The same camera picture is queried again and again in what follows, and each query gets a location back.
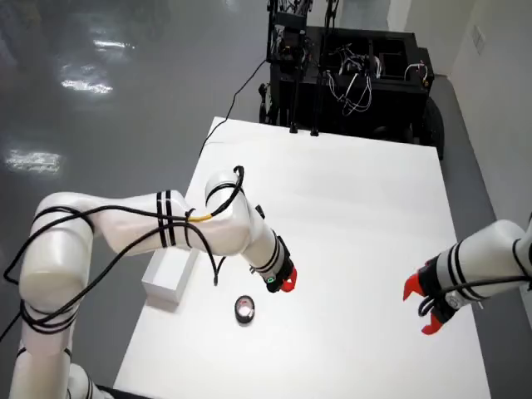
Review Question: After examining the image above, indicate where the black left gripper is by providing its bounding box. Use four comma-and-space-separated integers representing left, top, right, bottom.
262, 236, 299, 294

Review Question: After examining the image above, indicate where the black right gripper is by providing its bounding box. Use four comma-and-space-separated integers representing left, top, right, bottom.
401, 254, 459, 336

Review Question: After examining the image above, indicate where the black tape roll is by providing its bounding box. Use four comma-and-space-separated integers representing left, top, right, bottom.
234, 294, 256, 325

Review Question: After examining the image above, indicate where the white box bin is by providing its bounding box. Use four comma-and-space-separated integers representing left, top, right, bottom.
140, 248, 200, 313

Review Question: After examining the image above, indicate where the black stand pole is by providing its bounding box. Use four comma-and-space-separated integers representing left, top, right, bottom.
309, 0, 338, 138
288, 53, 301, 135

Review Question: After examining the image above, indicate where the black equipment cart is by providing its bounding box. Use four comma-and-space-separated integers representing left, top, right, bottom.
257, 24, 446, 161

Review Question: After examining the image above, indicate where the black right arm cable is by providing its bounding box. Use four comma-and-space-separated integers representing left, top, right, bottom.
416, 211, 532, 319

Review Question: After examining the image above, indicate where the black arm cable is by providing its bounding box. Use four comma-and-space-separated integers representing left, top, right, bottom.
0, 165, 247, 342
416, 211, 532, 319

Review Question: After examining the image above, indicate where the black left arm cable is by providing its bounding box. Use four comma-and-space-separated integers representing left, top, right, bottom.
0, 165, 247, 342

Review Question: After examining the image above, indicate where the black floor cable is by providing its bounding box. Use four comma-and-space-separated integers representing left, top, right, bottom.
198, 60, 269, 157

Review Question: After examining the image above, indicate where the white wire bundle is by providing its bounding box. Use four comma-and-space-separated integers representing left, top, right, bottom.
326, 44, 382, 118

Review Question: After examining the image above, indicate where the black electronics frame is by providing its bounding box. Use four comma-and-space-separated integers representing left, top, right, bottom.
265, 0, 312, 66

